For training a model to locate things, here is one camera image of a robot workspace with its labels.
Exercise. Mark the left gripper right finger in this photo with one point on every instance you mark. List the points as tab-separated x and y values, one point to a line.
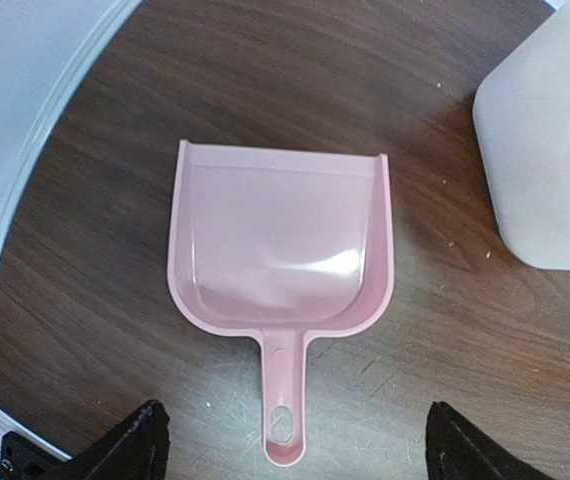
458	449

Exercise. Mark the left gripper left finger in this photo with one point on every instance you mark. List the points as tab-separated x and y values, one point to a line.
137	448

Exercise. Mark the pink plastic dustpan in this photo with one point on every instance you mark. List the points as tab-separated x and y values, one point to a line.
283	247

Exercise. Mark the cream plastic waste bin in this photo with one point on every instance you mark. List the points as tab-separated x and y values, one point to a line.
521	115

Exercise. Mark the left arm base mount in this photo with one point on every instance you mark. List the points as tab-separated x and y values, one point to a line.
22	459

